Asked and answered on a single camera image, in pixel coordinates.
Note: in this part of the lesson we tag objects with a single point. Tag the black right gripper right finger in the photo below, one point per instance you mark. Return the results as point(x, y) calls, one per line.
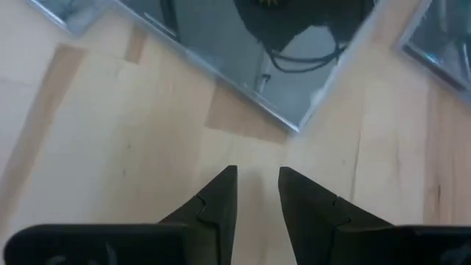
point(316, 228)

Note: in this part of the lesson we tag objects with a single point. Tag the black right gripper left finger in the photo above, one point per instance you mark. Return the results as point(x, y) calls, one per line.
point(213, 224)

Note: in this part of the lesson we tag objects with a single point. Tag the clear CD jewel case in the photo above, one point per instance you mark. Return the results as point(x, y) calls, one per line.
point(70, 14)
point(221, 48)

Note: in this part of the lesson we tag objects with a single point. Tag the black CD case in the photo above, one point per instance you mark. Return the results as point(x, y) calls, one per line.
point(441, 37)

